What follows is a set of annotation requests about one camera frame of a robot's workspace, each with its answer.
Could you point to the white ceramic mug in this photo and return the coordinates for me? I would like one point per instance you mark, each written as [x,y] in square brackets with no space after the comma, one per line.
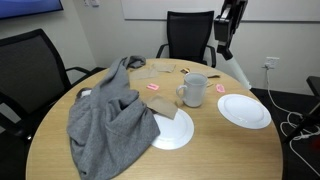
[193,90]

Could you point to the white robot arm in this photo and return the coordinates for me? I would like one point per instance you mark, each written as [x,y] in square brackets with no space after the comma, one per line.
[225,26]

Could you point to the pink packet near hoodie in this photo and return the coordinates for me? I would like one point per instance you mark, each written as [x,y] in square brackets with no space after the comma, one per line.
[152,86]

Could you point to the brown napkin on plate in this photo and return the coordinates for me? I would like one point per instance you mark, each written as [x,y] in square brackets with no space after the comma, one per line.
[162,105]

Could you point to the brown napkin right middle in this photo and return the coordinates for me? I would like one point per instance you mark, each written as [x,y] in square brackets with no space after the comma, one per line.
[163,67]

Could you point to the brown napkin beside hoodie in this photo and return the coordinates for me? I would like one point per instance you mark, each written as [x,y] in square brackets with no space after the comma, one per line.
[143,74]

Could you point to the orange black tea packet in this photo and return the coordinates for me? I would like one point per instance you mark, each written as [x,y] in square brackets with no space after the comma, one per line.
[185,70]

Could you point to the white plate under napkin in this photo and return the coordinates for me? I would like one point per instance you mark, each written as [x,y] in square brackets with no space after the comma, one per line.
[174,133]

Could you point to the small brown sugar packet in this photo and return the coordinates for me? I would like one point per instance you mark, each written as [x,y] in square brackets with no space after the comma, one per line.
[209,84]

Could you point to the large brown napkin front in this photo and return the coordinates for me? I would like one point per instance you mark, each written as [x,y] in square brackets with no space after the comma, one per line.
[211,74]

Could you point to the pink packet near plate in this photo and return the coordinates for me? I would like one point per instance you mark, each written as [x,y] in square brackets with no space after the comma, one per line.
[220,88]

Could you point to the grey hoodie sweatshirt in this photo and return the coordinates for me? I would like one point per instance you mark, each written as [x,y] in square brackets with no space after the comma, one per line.
[109,126]

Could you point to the black mesh chair by door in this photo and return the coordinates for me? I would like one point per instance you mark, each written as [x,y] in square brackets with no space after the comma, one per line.
[188,35]

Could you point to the white plate near robot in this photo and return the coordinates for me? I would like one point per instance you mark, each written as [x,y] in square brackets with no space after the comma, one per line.
[244,111]

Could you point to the round wooden table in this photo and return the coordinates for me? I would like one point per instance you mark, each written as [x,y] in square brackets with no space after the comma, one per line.
[219,149]

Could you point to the black mesh chair by screen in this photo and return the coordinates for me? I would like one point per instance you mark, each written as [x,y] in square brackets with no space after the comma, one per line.
[32,78]

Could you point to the white wall outlet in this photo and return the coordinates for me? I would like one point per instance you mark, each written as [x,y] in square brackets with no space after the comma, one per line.
[271,62]

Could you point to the wall screen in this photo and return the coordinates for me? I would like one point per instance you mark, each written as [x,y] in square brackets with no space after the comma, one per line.
[18,8]

